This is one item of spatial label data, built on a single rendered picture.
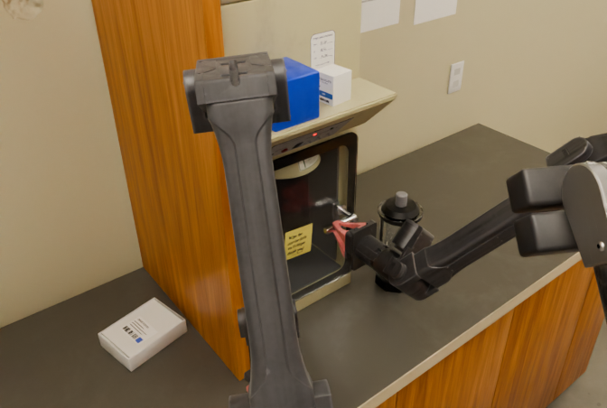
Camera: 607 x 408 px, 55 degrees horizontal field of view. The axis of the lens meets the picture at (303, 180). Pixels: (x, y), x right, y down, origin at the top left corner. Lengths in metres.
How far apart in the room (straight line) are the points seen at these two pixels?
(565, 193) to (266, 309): 0.28
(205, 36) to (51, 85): 0.57
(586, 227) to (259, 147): 0.28
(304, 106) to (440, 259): 0.37
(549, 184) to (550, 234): 0.04
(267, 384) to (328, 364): 0.78
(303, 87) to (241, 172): 0.49
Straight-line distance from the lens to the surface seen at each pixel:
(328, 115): 1.08
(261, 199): 0.55
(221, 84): 0.55
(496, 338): 1.74
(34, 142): 1.44
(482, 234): 1.06
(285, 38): 1.11
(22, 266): 1.58
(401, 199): 1.41
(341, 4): 1.18
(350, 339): 1.42
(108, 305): 1.58
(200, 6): 0.91
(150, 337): 1.41
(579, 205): 0.48
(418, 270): 1.11
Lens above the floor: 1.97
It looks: 31 degrees down
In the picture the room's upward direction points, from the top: 1 degrees counter-clockwise
